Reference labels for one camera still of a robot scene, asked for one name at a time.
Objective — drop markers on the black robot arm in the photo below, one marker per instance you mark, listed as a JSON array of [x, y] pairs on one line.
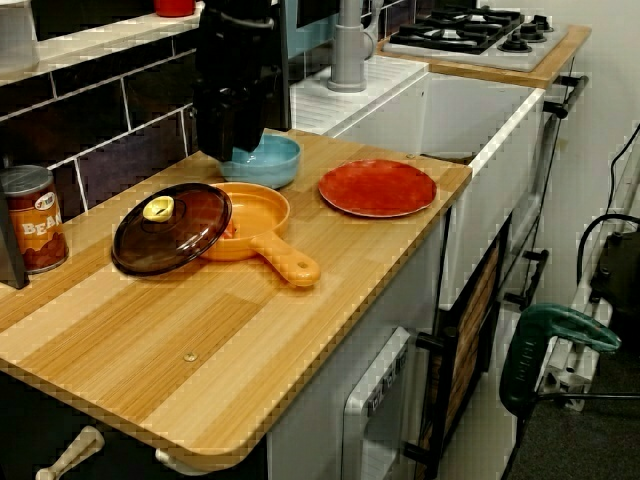
[[235, 35]]

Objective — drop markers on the toy ham bread slice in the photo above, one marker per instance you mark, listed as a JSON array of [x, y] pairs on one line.
[[230, 233]]

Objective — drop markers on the orange toy frying pan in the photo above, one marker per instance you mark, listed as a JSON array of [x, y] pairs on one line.
[[265, 210]]

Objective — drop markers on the aluminium frame rail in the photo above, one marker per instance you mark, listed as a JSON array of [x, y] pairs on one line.
[[565, 370]]

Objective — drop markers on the brass countertop screw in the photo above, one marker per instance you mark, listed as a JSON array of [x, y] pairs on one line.
[[190, 356]]

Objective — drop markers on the red sauce bottle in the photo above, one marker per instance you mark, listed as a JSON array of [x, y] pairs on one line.
[[172, 7]]

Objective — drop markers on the toy gas stove top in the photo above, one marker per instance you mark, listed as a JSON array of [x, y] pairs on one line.
[[465, 35]]

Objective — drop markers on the white kitchen shelf ledge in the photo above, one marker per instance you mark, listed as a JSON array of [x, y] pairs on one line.
[[100, 45]]

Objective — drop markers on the black power box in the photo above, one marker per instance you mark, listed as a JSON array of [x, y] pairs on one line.
[[617, 280]]

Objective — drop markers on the white kitchen cabinet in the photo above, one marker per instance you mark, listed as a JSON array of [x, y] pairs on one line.
[[360, 300]]

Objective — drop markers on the grey toy faucet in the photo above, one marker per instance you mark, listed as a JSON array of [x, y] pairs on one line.
[[347, 55]]

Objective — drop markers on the black framed wooden door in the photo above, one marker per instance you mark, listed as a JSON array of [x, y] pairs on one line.
[[470, 325]]

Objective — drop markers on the white dispenser panel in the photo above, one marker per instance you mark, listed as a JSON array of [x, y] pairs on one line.
[[375, 400]]

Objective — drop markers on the black towel bar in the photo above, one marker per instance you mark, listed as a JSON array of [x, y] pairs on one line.
[[555, 107]]

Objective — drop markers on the red orange plate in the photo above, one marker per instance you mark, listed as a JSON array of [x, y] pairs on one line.
[[377, 187]]

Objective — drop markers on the white toy sink unit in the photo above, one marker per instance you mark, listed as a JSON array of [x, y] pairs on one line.
[[450, 115]]

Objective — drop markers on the light blue bowl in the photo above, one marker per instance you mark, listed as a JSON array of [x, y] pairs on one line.
[[275, 167]]

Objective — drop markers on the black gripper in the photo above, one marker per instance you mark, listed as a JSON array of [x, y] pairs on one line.
[[232, 97]]

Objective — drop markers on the brown glass lid yellow knob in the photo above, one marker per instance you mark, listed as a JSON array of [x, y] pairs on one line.
[[170, 235]]

